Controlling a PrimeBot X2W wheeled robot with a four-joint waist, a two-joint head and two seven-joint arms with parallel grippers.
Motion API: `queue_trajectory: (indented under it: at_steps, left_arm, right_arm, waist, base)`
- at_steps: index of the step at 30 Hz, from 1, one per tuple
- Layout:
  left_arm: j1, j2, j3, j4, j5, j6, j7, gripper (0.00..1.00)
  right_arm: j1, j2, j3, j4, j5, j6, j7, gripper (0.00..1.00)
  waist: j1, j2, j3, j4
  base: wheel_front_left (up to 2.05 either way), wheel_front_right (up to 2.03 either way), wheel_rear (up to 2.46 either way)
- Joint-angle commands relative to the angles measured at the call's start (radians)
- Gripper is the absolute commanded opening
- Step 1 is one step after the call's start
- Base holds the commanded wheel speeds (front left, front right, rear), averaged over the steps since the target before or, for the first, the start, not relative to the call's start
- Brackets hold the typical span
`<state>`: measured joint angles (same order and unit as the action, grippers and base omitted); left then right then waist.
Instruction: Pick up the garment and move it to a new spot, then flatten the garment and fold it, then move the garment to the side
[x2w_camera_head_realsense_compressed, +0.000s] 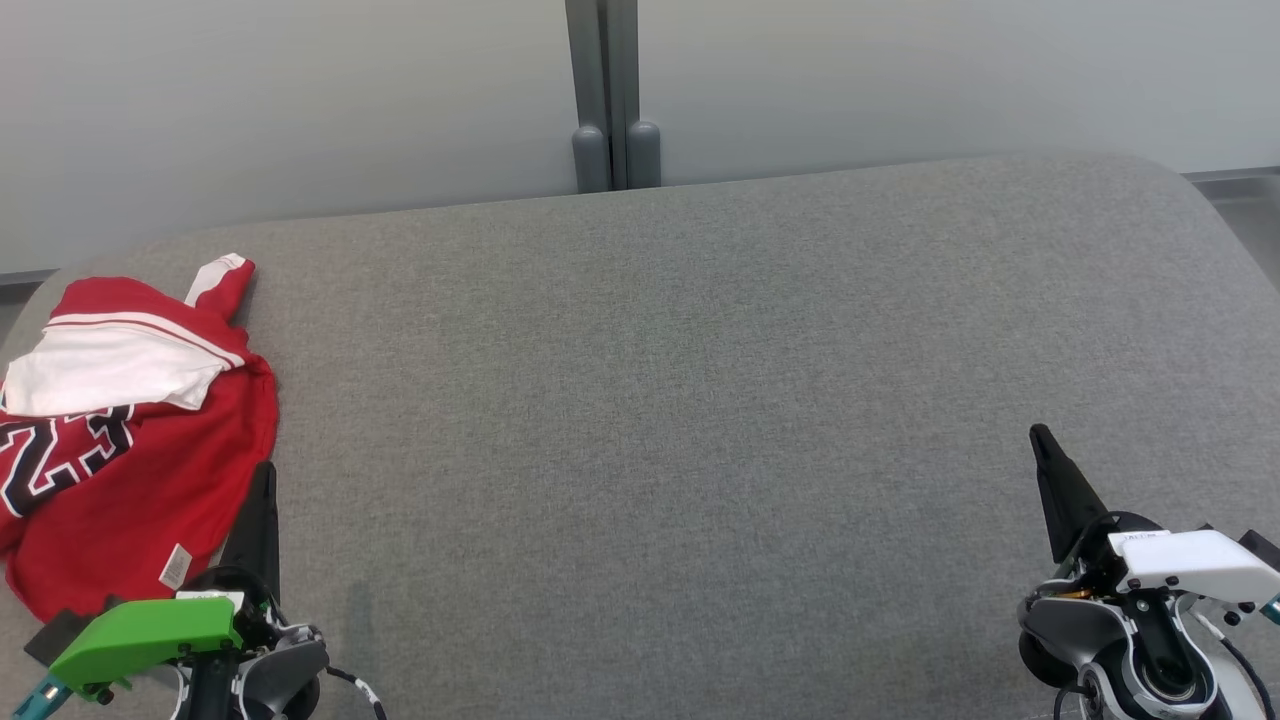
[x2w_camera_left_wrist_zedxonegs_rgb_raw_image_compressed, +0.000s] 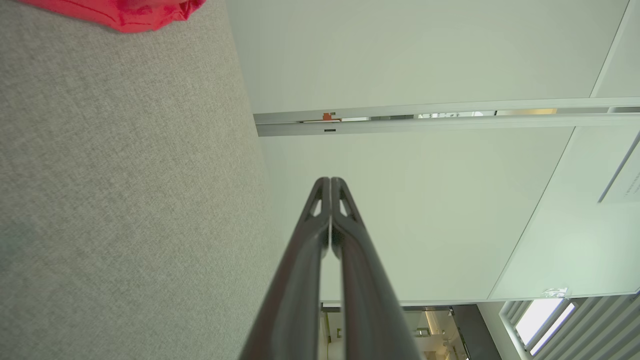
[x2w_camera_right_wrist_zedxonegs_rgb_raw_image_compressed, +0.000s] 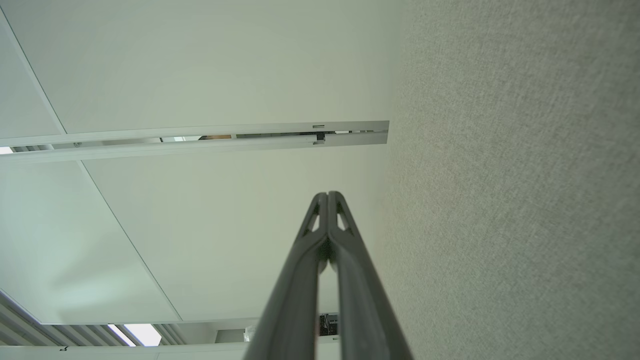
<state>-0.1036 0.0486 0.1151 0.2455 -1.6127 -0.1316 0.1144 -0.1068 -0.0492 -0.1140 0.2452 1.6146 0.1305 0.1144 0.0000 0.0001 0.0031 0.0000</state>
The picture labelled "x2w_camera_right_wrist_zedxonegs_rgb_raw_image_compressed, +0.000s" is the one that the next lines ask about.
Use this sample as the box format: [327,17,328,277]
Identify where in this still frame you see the white ceiling track rail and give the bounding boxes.
[0,120,390,163]

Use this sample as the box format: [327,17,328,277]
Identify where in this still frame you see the bright ceiling light panel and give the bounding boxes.
[107,323,162,347]

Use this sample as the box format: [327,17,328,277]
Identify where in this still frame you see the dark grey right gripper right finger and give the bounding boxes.
[328,191,414,360]

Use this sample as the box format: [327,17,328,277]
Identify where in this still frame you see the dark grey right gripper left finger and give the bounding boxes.
[243,191,329,360]

